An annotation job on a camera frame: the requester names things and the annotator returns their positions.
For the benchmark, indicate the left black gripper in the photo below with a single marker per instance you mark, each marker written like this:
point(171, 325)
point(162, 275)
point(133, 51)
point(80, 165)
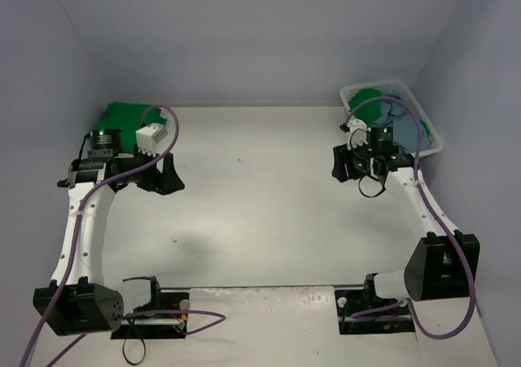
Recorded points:
point(159, 176)

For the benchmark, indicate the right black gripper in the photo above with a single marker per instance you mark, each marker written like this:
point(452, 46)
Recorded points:
point(342, 165)

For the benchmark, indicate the green t shirt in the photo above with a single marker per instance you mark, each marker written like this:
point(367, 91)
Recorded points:
point(370, 111)
point(127, 118)

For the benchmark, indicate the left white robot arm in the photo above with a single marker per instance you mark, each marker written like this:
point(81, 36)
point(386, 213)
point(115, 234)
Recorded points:
point(76, 300)

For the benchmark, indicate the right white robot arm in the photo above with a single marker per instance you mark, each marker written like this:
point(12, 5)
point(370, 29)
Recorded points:
point(443, 260)

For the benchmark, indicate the light blue t shirt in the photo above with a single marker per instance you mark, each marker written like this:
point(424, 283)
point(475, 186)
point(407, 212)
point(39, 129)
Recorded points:
point(405, 133)

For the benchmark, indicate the white laundry basket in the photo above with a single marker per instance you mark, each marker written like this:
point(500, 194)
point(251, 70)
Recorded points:
point(399, 88)

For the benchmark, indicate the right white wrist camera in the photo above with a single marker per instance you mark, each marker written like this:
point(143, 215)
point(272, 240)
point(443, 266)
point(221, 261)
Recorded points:
point(356, 133)

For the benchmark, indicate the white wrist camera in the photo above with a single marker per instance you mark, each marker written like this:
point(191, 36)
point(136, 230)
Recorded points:
point(356, 133)
point(148, 138)

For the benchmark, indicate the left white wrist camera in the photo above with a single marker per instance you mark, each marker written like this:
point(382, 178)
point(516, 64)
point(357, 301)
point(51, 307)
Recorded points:
point(148, 138)

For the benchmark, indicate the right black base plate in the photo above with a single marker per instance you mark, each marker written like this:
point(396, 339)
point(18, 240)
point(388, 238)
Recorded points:
point(361, 312)

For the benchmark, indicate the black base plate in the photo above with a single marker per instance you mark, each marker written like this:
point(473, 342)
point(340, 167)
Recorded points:
point(361, 312)
point(158, 326)

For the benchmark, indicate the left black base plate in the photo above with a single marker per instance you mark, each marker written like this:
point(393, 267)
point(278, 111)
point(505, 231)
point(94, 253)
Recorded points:
point(158, 326)

